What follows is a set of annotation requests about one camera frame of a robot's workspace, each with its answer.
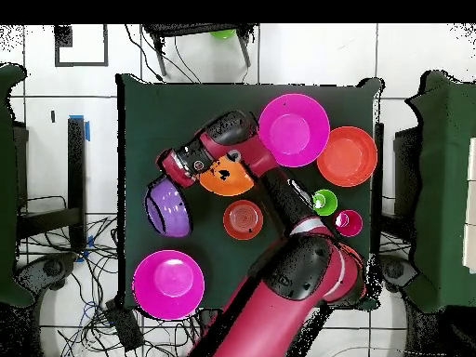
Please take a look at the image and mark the purple bowl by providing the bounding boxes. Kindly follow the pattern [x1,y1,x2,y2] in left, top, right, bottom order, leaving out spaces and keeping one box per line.
[143,175,193,238]

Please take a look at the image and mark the orange bowl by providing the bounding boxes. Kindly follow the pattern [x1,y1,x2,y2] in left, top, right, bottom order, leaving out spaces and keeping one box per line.
[198,153,256,197]

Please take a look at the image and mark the dark green tablecloth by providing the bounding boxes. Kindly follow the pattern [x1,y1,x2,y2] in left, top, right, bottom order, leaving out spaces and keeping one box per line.
[115,73,384,311]

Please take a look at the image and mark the small red bowl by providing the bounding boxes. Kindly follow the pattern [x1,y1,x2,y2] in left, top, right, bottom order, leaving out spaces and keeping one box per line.
[222,199,264,241]

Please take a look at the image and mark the blue tape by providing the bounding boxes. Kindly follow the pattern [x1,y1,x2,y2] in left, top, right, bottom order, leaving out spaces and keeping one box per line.
[68,114,91,142]

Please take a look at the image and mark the pink bowl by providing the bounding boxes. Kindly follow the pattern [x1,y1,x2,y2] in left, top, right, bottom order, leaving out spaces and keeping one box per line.
[258,93,331,168]
[132,249,206,321]

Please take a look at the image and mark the black stool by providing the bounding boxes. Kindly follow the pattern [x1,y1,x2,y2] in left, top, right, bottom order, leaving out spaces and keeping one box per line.
[142,23,258,77]

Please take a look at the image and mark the green cup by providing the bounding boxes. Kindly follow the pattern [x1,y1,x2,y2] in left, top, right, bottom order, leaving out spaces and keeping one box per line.
[311,189,338,218]

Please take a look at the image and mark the black office chair base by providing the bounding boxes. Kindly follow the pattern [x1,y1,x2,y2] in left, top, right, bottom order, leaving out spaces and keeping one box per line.
[16,252,79,295]
[380,254,418,294]

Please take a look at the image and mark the black power strip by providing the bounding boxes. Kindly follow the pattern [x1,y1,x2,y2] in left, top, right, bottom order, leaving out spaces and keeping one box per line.
[104,297,145,352]

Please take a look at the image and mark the green cloth side table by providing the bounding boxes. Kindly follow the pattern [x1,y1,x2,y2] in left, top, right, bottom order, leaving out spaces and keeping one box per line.
[0,63,34,308]
[403,70,476,313]

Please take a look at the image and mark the shallow red-orange bowl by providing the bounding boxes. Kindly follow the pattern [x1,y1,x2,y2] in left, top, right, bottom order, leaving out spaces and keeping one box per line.
[316,126,378,188]

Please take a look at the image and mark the red cup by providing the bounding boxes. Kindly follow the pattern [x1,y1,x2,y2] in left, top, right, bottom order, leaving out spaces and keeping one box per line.
[333,209,364,238]

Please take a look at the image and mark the white boxes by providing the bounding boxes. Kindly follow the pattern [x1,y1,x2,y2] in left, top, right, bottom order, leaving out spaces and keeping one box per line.
[461,137,476,274]

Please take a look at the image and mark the black cable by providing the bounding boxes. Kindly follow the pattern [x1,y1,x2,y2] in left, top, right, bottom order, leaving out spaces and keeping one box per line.
[124,23,165,83]

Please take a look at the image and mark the black table frame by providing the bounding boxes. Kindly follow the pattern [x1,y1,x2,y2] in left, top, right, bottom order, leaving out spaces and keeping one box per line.
[16,117,87,254]
[372,122,385,258]

